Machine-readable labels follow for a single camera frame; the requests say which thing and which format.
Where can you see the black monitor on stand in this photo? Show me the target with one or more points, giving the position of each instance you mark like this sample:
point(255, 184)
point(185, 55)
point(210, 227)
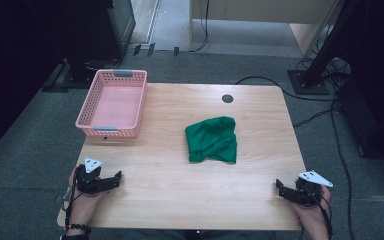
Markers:
point(86, 30)

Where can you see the black floor bracket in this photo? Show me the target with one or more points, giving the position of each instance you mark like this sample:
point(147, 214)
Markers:
point(150, 49)
point(176, 51)
point(136, 49)

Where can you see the black wrist watch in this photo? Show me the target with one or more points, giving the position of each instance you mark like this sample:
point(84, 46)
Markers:
point(75, 237)

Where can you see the light wooden desk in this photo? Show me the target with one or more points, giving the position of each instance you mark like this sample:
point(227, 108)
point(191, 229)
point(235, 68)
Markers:
point(263, 10)

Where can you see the dark curtain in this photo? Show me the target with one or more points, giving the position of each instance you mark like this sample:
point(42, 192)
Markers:
point(6, 66)

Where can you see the pink plastic basket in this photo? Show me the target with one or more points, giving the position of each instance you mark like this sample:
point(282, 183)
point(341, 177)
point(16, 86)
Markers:
point(113, 106)

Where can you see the green printed t-shirt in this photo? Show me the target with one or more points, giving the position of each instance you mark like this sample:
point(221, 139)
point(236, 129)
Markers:
point(211, 140)

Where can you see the black stand pole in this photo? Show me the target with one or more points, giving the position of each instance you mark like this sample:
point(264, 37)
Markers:
point(330, 40)

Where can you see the round grey table grommet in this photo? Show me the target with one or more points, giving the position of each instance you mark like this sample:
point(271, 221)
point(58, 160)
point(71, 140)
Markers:
point(227, 98)

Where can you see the person's left hand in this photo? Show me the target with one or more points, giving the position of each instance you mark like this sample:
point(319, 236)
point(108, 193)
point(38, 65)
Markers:
point(83, 208)

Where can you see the black stand base plate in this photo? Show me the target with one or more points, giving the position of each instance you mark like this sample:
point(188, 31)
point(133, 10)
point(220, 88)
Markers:
point(308, 87)

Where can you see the person's right hand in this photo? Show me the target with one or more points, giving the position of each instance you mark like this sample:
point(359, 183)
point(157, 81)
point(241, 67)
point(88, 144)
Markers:
point(313, 216)

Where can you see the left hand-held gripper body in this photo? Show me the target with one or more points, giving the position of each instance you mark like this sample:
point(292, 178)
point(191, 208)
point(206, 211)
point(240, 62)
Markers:
point(88, 181)

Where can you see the dark equipment box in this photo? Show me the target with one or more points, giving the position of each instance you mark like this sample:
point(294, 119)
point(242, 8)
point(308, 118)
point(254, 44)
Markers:
point(376, 120)

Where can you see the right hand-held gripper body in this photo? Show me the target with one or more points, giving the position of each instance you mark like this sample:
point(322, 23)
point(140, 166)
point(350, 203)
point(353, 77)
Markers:
point(308, 193)

